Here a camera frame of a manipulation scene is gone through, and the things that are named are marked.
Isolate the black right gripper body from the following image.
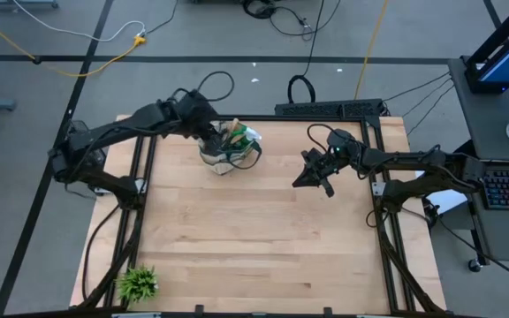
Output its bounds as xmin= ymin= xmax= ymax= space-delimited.
xmin=302 ymin=147 xmax=342 ymax=180

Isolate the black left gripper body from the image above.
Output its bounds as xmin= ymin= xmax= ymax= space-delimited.
xmin=175 ymin=89 xmax=221 ymax=139

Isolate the beige green-trimmed gardening bag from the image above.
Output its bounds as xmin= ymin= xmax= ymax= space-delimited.
xmin=197 ymin=118 xmax=264 ymax=177

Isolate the black power strip box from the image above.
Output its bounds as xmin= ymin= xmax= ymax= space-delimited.
xmin=275 ymin=99 xmax=386 ymax=119

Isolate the white paper sheet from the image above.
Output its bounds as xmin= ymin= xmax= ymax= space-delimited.
xmin=430 ymin=189 xmax=468 ymax=216

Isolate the small artificial green plant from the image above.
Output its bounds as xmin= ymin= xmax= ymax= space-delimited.
xmin=116 ymin=264 xmax=161 ymax=310

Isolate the grey computer cart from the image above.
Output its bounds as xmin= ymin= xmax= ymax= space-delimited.
xmin=417 ymin=56 xmax=509 ymax=273

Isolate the black aluminium rig frame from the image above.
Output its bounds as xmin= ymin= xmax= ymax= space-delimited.
xmin=80 ymin=99 xmax=448 ymax=317

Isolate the black looped power cable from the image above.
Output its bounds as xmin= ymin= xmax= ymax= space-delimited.
xmin=286 ymin=0 xmax=326 ymax=105

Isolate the yellow cable with plug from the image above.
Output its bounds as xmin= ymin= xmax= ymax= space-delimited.
xmin=0 ymin=6 xmax=148 ymax=79

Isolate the black coiled cable bundle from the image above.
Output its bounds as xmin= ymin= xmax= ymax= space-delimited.
xmin=241 ymin=0 xmax=315 ymax=41

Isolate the black wire mesh box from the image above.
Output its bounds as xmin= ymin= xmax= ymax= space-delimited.
xmin=65 ymin=119 xmax=108 ymax=173

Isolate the thin black cart cable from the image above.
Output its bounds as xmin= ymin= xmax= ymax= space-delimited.
xmin=406 ymin=85 xmax=456 ymax=136
xmin=402 ymin=78 xmax=454 ymax=118
xmin=384 ymin=72 xmax=452 ymax=102

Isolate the white floor cable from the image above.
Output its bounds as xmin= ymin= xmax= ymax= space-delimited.
xmin=13 ymin=0 xmax=148 ymax=43

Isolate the long yellow power cable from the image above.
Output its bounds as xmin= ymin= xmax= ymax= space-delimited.
xmin=353 ymin=0 xmax=391 ymax=101

